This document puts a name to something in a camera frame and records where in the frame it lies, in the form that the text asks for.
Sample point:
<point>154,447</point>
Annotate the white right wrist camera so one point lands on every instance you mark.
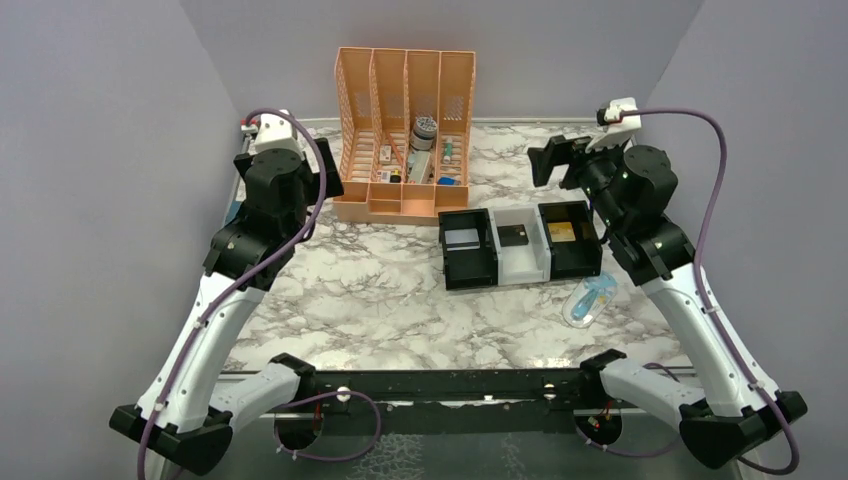
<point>619,123</point>

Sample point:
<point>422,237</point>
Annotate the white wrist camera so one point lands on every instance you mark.
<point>619,123</point>
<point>267,132</point>

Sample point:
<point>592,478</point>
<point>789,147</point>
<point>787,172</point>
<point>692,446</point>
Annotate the black left card bin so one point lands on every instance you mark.
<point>468,250</point>

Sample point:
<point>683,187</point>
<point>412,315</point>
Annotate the silver credit card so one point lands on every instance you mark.
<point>461,239</point>

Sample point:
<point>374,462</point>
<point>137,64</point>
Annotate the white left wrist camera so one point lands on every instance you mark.
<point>267,132</point>

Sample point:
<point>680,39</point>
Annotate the grey round jar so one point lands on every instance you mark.
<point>423,133</point>

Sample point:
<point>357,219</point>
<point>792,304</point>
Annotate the green white small tube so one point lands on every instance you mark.
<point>447,150</point>

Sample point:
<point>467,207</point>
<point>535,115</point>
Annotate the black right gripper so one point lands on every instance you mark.
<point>561,150</point>

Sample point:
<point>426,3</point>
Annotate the black metal base rail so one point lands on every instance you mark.
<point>441,402</point>

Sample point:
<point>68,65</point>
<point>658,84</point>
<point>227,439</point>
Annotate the gold credit card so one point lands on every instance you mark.
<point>561,232</point>

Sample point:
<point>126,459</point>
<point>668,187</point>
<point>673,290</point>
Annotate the black card bin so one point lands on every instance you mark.
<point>574,246</point>
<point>468,250</point>

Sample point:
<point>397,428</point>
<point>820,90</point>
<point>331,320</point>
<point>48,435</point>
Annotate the white middle card bin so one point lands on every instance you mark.
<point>527,264</point>

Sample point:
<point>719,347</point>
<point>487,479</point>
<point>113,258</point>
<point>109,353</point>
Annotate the orange plastic file organizer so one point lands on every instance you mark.
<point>380,92</point>

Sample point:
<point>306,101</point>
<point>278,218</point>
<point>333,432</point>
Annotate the black right card bin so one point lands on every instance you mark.
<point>574,246</point>

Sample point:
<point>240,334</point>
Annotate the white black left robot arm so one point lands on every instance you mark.
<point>182,417</point>

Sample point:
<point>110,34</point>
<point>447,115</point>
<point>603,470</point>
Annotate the black credit card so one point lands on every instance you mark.
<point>512,235</point>

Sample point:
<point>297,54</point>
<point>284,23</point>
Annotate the clear blue plastic package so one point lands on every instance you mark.
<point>589,299</point>

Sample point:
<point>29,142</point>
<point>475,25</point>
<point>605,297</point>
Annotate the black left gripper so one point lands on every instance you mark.
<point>333,186</point>

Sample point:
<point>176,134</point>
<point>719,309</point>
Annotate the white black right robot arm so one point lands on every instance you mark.
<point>737,406</point>

